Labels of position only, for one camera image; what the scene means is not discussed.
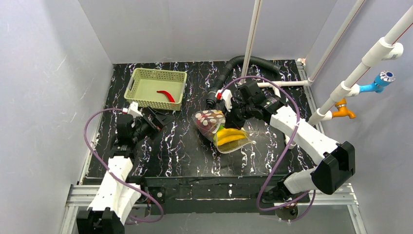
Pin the aluminium frame rail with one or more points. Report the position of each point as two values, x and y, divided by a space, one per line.
82 195

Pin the red fake chili pepper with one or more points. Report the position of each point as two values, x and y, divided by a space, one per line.
167 95

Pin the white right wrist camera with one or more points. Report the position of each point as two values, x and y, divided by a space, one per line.
225 96

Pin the green plastic basket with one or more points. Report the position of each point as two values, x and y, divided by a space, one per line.
144 83

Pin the orange tap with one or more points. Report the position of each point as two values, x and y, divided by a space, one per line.
342 110

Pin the blue tap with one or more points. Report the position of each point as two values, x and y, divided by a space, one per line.
382 80

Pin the clear zip top bag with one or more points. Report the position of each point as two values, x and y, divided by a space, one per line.
212 137

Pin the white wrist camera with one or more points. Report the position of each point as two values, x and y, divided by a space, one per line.
225 96
132 110

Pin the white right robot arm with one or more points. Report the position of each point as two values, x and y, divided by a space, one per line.
334 162

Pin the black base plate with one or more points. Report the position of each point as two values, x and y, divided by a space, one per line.
204 195

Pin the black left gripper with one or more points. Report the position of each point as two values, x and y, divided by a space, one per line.
153 118

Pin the white PVC pipe frame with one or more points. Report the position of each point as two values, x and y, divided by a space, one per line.
386 48

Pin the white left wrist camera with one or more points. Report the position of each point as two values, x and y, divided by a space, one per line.
132 110

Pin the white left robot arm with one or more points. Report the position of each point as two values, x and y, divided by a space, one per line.
110 209

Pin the green fake pepper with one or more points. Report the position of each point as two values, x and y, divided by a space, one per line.
229 148

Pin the yellow fake banana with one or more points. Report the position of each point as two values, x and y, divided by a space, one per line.
225 136

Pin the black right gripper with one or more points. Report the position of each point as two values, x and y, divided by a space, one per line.
234 114

